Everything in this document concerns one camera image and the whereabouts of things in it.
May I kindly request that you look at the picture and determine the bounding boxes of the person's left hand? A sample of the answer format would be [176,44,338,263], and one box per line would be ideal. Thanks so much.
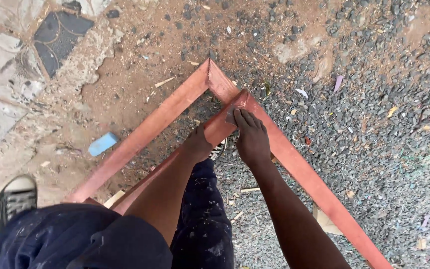
[181,124,214,164]

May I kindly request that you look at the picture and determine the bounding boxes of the person's right hand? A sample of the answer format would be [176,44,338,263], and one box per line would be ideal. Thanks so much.
[233,108,272,166]

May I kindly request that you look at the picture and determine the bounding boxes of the grey sandpaper piece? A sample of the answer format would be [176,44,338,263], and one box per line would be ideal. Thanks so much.
[225,106,240,127]

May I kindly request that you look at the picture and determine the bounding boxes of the red-brown wooden frame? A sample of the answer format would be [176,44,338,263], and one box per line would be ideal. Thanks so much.
[110,89,393,269]
[63,58,241,204]

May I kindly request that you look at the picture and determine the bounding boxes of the black and white right sneaker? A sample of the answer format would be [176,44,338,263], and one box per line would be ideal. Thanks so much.
[208,137,228,162]

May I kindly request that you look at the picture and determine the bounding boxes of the black and white sneaker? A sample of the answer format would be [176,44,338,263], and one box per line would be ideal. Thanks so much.
[208,137,228,162]
[0,174,38,237]

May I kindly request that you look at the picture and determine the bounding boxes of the paint-stained dark blue trousers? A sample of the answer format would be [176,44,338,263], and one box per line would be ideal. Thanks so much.
[0,158,235,269]

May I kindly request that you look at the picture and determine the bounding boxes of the light blue block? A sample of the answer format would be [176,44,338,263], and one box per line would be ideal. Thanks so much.
[88,132,119,157]

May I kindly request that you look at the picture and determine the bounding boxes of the pale flat wood offcut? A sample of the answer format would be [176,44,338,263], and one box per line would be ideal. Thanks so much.
[103,190,126,209]
[312,203,344,236]

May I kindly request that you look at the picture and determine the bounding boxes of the dark navy shirt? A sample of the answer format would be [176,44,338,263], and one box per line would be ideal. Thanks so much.
[66,214,174,269]

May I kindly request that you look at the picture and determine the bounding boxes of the black and white left sneaker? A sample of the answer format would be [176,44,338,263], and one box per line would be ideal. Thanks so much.
[0,174,38,237]

